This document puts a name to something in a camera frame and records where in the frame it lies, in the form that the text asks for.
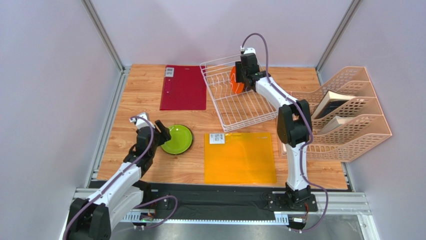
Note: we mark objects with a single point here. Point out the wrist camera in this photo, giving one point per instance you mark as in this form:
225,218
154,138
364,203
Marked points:
141,120
249,50

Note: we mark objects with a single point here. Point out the red mat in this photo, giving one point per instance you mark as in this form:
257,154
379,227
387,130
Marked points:
185,91

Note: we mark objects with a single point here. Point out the green plastic plate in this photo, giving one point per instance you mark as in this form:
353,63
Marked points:
175,145

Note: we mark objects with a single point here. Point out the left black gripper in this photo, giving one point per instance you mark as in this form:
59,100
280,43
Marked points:
165,132

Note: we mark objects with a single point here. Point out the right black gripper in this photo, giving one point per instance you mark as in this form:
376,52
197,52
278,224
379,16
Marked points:
244,79

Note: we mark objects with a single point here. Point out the orange plastic plate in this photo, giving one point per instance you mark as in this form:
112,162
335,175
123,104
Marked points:
236,87

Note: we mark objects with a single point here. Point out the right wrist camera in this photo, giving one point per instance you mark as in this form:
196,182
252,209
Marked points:
249,50

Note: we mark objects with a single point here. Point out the orange mat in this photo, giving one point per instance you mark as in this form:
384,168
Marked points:
245,158

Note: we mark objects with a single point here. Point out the white label on red mat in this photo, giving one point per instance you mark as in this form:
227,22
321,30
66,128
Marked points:
169,72

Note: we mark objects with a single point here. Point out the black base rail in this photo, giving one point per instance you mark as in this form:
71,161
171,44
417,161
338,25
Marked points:
219,202

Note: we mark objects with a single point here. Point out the white wire dish rack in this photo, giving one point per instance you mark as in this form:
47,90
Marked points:
235,111

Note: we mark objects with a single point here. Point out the white barcode label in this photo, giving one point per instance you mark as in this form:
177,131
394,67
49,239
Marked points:
216,138

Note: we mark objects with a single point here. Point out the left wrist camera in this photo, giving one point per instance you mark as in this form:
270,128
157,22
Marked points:
141,120

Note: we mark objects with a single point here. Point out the tan book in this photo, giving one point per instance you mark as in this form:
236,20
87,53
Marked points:
334,123

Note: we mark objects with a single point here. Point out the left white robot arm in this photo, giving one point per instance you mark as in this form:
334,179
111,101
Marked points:
95,217

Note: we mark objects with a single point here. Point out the black cover book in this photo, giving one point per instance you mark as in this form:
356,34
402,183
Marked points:
330,102

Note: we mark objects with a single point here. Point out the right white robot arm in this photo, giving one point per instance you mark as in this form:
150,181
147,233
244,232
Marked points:
294,126

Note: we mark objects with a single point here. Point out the red floral plate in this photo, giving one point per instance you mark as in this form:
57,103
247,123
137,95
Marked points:
187,136

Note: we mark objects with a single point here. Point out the beige plastic file organizer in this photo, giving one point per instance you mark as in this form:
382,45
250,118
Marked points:
368,129

